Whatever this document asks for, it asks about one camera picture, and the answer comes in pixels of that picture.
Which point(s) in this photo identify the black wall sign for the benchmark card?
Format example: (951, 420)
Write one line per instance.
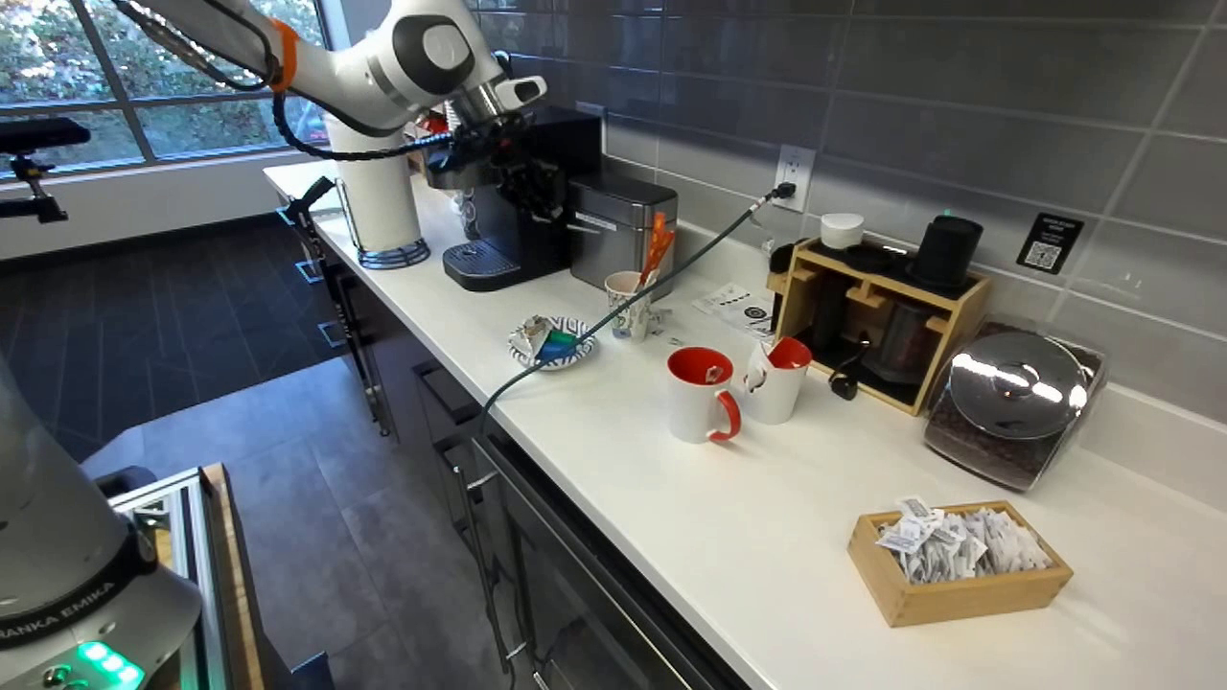
(1047, 241)

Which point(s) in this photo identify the black coffee machine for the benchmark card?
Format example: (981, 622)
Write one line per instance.
(487, 257)

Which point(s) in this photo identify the black cylindrical canister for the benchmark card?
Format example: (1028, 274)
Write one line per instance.
(944, 254)

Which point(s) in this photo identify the white small cup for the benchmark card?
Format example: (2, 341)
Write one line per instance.
(840, 232)

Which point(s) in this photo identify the white mug red interior handle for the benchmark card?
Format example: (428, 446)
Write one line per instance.
(699, 395)

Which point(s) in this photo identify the white sugar packets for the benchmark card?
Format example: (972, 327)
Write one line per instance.
(940, 545)

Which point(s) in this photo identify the wooden tray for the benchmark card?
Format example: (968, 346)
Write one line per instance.
(923, 602)

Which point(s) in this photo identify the glass with orange item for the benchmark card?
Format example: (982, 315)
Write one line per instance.
(629, 287)

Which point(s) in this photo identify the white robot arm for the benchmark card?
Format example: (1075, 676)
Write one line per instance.
(425, 76)

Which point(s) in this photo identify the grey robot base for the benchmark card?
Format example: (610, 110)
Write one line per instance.
(81, 593)

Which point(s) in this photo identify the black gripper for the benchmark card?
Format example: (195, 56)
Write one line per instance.
(486, 139)

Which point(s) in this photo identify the aluminium frame wooden cart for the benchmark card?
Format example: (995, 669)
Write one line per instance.
(196, 533)

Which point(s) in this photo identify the white wall outlet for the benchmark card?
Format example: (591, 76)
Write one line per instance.
(794, 170)

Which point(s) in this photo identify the wooden coffee pod organizer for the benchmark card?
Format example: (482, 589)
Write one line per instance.
(867, 327)

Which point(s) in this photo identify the silver metal box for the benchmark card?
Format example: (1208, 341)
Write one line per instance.
(610, 222)

